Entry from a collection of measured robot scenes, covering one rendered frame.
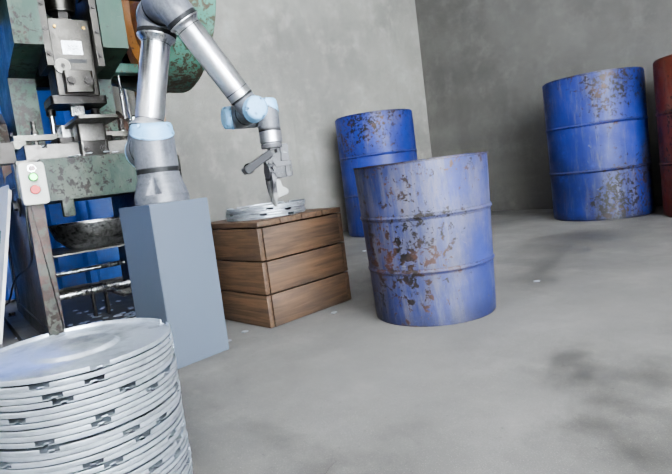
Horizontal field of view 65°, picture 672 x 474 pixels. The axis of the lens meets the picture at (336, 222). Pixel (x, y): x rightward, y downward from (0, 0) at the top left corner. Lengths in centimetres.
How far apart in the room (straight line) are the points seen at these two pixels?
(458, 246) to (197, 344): 78
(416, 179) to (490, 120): 324
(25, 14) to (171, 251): 112
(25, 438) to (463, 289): 112
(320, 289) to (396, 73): 332
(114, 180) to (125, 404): 133
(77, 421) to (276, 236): 105
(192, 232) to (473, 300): 82
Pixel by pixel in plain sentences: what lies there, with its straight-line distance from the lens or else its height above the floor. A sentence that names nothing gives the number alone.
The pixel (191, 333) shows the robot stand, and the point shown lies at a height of 8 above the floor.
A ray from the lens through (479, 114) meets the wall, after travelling 475.
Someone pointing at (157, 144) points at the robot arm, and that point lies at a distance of 153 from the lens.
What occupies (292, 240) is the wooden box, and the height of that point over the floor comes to 27.
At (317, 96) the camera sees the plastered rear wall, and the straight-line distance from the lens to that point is 430.
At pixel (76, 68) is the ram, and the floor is 99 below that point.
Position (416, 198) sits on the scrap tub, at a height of 37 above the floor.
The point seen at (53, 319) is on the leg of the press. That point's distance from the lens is 200.
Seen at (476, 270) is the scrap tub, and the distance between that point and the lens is 158.
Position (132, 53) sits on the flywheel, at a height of 114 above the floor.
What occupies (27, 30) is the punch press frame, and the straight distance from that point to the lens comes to 225.
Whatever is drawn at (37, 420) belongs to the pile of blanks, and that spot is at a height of 19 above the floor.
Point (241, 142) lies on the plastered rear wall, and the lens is 387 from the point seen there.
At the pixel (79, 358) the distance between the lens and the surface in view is 88.
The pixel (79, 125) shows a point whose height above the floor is 76.
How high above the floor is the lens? 46
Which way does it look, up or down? 5 degrees down
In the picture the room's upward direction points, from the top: 7 degrees counter-clockwise
